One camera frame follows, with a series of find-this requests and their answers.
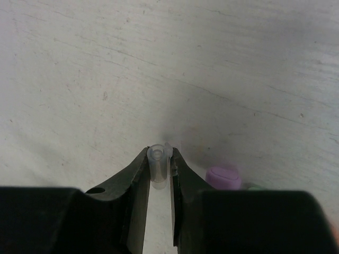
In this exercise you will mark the purple highlighter cap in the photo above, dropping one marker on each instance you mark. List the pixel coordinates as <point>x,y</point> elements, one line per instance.
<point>226,178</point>

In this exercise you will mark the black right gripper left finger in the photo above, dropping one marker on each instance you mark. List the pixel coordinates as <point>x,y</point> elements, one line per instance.
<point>108,218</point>

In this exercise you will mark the green highlighter cap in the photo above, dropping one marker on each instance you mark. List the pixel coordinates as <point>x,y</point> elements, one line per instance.
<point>254,187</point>

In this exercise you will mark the clear blue pen cap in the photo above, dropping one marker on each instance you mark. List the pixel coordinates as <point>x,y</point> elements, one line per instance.
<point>159,164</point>

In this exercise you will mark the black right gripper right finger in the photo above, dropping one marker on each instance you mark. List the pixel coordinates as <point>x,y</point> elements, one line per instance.
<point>207,220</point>

